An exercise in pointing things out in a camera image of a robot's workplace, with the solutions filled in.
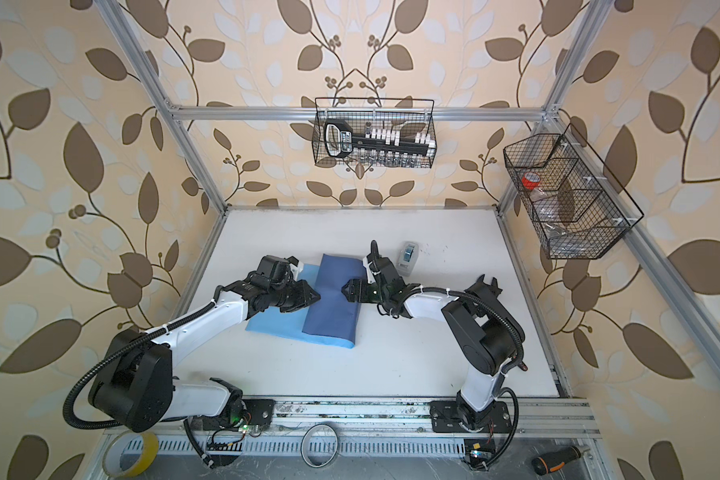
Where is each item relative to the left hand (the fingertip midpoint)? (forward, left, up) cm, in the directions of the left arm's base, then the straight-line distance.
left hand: (321, 294), depth 85 cm
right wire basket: (+13, -66, +24) cm, 71 cm away
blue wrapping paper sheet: (-5, -3, -5) cm, 8 cm away
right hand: (+4, -9, -6) cm, 11 cm away
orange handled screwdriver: (-36, -55, -7) cm, 67 cm away
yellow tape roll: (-37, +43, -6) cm, 57 cm away
